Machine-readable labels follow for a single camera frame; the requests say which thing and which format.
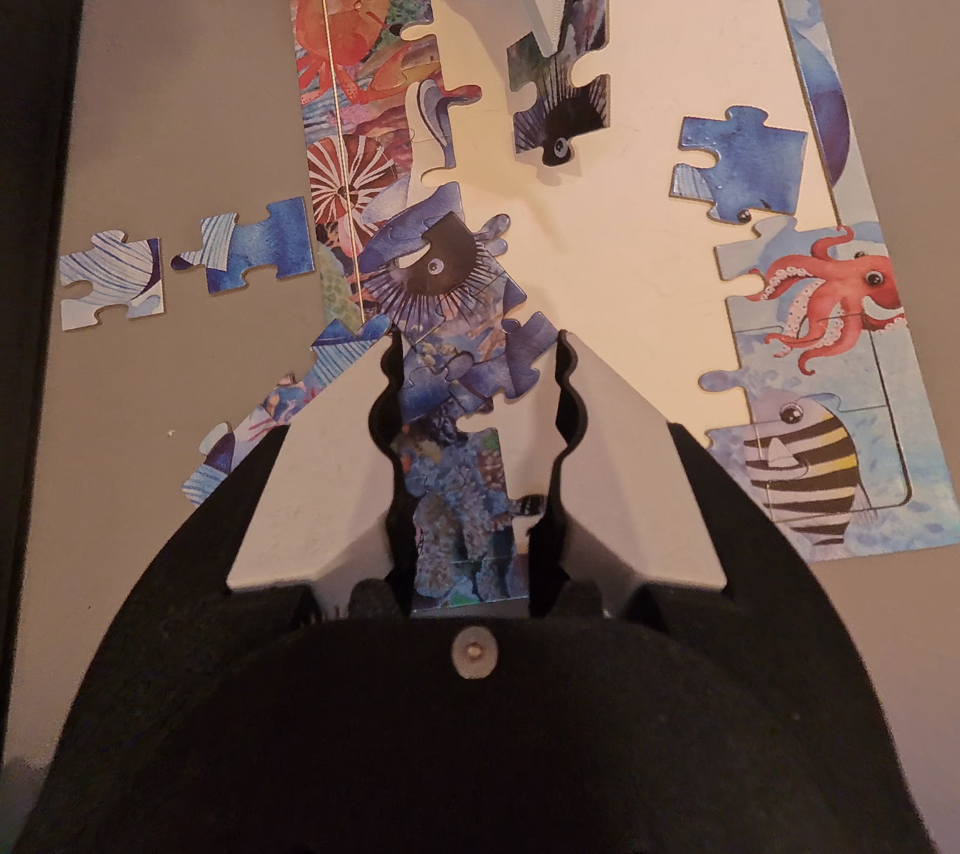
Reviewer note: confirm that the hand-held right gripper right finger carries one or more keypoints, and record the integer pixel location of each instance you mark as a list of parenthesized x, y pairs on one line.
[(637, 509)]

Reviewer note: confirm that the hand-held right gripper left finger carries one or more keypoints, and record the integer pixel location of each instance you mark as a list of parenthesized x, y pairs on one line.
[(322, 501)]

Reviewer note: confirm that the joined striped coral puzzle pieces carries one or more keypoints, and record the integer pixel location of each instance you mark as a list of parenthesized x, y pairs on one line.
[(330, 359)]

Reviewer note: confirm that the purple coral puzzle piece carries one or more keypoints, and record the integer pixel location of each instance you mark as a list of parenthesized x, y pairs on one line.
[(480, 374)]

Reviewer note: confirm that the ocean jigsaw puzzle board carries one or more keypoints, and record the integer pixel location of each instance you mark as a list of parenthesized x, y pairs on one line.
[(637, 269)]

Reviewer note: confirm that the black sea urchin puzzle pieces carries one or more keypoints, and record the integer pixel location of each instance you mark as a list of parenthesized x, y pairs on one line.
[(442, 269)]

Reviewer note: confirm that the small blue puzzle piece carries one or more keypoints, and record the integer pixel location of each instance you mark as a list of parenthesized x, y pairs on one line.
[(255, 246)]

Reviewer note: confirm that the white blue striped puzzle piece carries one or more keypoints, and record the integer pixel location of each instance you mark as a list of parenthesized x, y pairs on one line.
[(112, 276)]

